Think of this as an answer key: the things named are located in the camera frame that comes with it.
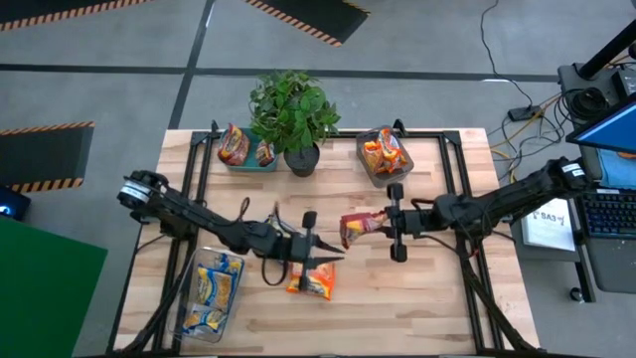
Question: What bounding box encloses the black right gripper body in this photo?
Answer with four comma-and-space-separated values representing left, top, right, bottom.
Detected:
388, 181, 438, 264

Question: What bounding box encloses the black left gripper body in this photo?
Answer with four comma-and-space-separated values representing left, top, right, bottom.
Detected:
260, 210, 318, 292

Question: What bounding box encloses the orange chicken noodle packet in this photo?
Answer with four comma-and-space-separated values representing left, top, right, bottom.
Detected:
286, 262, 337, 302
377, 126, 410, 173
361, 139, 387, 176

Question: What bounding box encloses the red beef noodle packet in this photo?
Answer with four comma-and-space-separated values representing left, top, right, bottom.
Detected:
340, 210, 390, 250
217, 122, 251, 167
254, 140, 277, 168

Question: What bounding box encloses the grey translucent plastic bin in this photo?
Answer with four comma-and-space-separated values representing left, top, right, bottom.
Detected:
355, 124, 416, 190

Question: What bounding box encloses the teal plastic bin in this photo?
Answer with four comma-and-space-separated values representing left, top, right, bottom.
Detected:
217, 126, 280, 174

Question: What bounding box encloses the clear plastic bin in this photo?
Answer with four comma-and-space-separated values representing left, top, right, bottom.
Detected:
168, 246, 246, 345

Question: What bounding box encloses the white paper note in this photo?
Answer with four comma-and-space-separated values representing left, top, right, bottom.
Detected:
520, 197, 577, 253

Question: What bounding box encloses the potted green plant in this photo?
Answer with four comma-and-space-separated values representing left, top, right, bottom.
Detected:
247, 69, 343, 179

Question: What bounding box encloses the black power brick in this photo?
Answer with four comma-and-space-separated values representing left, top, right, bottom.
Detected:
507, 104, 543, 123

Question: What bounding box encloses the black backlit keyboard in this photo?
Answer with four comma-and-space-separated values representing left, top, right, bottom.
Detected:
579, 190, 636, 241

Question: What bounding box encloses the black striped-edge floor mat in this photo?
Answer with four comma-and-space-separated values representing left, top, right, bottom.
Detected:
0, 0, 153, 32
0, 121, 95, 194
241, 0, 372, 49

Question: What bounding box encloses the light blue cloth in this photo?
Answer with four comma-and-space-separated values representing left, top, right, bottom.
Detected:
598, 148, 636, 190

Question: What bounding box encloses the blue-screen computer monitor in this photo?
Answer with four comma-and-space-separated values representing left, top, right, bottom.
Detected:
565, 91, 636, 155

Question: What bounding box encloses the green floor board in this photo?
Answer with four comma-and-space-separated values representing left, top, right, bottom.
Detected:
0, 215, 109, 358

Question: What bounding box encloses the black box device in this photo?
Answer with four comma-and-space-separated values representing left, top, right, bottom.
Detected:
610, 67, 636, 98

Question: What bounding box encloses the black device with blue light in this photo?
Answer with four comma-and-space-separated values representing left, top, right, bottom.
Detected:
0, 185, 32, 223

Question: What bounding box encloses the coiled black cable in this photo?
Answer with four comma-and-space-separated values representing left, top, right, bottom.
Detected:
565, 87, 611, 120

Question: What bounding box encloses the black floor cable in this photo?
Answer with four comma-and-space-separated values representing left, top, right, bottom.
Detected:
479, 0, 536, 110

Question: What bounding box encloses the black camera pole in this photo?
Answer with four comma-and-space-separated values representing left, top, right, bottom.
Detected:
578, 19, 636, 81

